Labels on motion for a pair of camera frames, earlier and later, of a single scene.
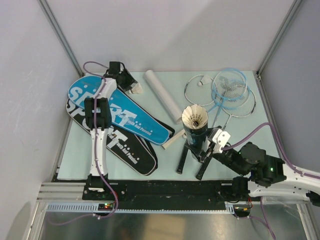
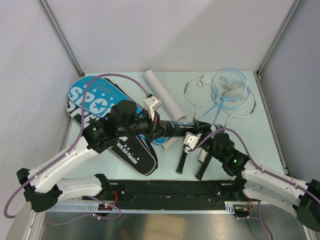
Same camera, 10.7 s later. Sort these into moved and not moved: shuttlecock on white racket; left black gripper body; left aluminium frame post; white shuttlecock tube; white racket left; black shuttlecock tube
Moved: black shuttlecock tube; left black gripper body
Not moved: white shuttlecock tube; left aluminium frame post; shuttlecock on white racket; white racket left
